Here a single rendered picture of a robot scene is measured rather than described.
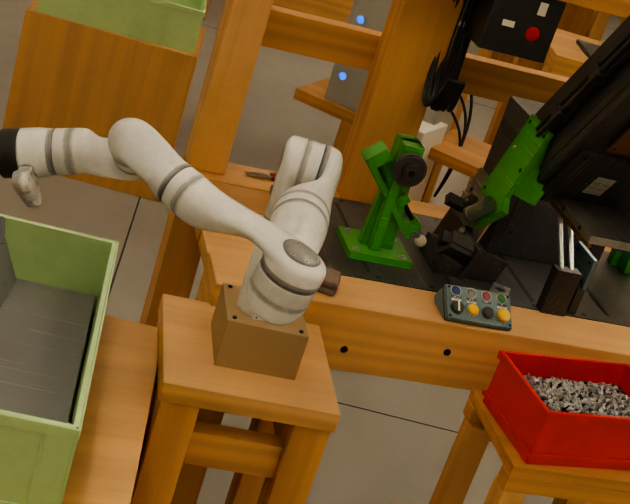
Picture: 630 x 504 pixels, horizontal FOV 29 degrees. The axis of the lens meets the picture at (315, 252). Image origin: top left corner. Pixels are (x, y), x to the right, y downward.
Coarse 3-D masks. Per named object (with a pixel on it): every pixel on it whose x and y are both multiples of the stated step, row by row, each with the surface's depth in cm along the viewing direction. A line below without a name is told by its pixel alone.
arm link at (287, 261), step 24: (192, 168) 176; (168, 192) 174; (192, 192) 173; (216, 192) 174; (192, 216) 173; (216, 216) 171; (240, 216) 170; (264, 240) 168; (288, 240) 169; (264, 264) 167; (288, 264) 165; (312, 264) 167; (288, 288) 166; (312, 288) 167
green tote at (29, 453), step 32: (32, 224) 218; (32, 256) 221; (64, 256) 221; (96, 256) 222; (64, 288) 224; (96, 288) 225; (96, 320) 194; (96, 352) 186; (0, 416) 165; (32, 416) 166; (0, 448) 168; (32, 448) 168; (64, 448) 168; (0, 480) 170; (32, 480) 170; (64, 480) 171
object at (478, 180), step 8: (480, 168) 281; (472, 176) 281; (480, 176) 279; (488, 176) 276; (472, 184) 281; (480, 184) 278; (464, 192) 281; (472, 192) 278; (480, 192) 276; (480, 200) 273; (464, 224) 276; (472, 224) 273; (472, 232) 271; (480, 232) 269
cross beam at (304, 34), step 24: (288, 24) 283; (312, 24) 284; (336, 24) 286; (288, 48) 286; (312, 48) 287; (336, 48) 288; (360, 48) 289; (480, 72) 298; (504, 72) 299; (528, 72) 300; (480, 96) 301; (504, 96) 302; (528, 96) 303
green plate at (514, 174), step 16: (528, 128) 265; (512, 144) 268; (528, 144) 262; (544, 144) 257; (512, 160) 265; (528, 160) 259; (496, 176) 268; (512, 176) 262; (528, 176) 262; (496, 192) 266; (512, 192) 261; (528, 192) 263; (544, 192) 264
